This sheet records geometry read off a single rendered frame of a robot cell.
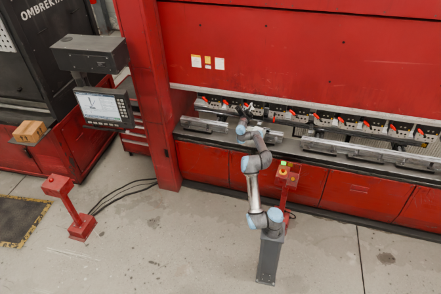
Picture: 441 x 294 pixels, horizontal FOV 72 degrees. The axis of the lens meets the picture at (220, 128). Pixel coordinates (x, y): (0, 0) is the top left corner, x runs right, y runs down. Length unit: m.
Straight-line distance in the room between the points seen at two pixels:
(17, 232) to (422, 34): 4.10
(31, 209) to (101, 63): 2.26
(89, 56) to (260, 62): 1.30
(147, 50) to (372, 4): 1.64
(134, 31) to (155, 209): 1.99
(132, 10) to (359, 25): 1.62
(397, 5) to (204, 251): 2.64
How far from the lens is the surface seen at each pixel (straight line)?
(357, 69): 2.53
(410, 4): 2.36
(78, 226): 3.64
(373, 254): 3.56
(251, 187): 2.26
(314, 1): 2.30
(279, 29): 2.40
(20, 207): 4.29
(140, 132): 3.82
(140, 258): 3.38
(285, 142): 3.04
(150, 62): 2.64
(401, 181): 3.15
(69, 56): 2.58
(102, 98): 2.64
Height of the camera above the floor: 2.92
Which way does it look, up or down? 40 degrees down
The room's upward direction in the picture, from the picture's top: 2 degrees counter-clockwise
